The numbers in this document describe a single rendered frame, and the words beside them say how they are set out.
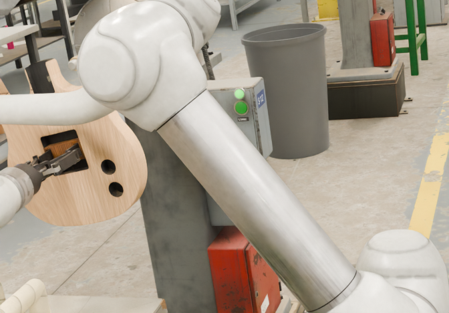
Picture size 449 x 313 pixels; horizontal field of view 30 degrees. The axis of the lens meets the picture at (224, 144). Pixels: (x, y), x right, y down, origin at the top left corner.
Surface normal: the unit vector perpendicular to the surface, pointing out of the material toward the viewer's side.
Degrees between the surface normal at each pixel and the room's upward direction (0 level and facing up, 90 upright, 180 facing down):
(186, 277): 90
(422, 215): 0
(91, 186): 88
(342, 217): 0
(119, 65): 86
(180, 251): 90
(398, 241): 7
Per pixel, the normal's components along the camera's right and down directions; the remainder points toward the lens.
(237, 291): -0.31, 0.33
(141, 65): 0.61, 0.06
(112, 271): -0.15, -0.94
